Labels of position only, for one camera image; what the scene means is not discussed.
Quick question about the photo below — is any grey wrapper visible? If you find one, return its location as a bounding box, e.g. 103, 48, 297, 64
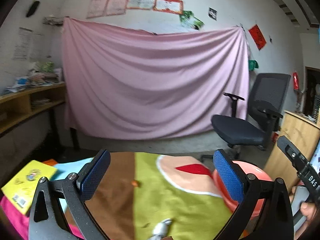
149, 218, 172, 240

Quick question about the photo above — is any person's right hand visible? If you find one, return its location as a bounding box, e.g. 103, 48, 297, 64
289, 185, 317, 239

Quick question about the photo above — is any wooden cabinet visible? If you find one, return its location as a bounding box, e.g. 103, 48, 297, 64
264, 111, 319, 191

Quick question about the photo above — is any yellow booklet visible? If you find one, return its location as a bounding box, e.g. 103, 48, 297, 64
1, 160, 57, 215

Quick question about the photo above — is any pink plastic basin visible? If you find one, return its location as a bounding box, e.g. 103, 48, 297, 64
211, 160, 274, 221

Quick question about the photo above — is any black office chair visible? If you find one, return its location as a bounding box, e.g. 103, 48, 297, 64
211, 73, 291, 160

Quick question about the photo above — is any red hanging ornament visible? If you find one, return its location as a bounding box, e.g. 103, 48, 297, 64
293, 72, 299, 91

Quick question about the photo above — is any colourful patchwork blanket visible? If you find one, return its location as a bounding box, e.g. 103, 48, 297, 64
0, 151, 251, 240

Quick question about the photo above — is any pile of papers on shelf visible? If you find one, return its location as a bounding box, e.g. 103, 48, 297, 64
1, 61, 63, 95

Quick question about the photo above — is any pink hanging sheet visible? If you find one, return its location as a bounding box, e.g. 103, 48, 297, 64
62, 18, 249, 140

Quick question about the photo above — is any wooden wall shelf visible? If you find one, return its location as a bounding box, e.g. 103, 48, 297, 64
1, 83, 66, 137

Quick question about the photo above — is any green wall basket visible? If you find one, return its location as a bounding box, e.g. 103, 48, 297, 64
248, 60, 259, 72

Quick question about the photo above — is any red paper wall diamond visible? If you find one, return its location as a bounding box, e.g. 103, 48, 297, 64
248, 24, 266, 50

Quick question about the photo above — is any green photo on wall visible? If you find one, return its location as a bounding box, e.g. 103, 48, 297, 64
180, 10, 204, 30

